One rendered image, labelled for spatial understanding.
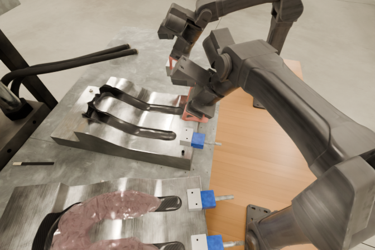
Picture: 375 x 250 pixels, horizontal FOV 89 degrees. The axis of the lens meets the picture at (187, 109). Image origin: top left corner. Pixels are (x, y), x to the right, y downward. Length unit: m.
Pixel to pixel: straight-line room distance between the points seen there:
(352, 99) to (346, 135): 2.31
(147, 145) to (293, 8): 0.60
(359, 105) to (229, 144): 1.94
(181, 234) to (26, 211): 0.39
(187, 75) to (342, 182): 0.30
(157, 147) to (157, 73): 0.48
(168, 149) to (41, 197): 0.35
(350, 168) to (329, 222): 0.07
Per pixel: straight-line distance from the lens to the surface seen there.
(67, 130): 0.81
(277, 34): 0.75
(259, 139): 0.79
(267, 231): 0.48
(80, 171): 0.77
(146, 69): 1.03
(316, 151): 0.26
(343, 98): 2.51
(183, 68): 0.41
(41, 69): 1.01
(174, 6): 0.66
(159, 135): 0.66
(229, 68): 0.33
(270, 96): 0.29
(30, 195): 0.68
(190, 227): 0.58
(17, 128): 1.04
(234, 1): 0.65
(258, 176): 0.72
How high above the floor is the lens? 1.43
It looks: 51 degrees down
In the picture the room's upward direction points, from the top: straight up
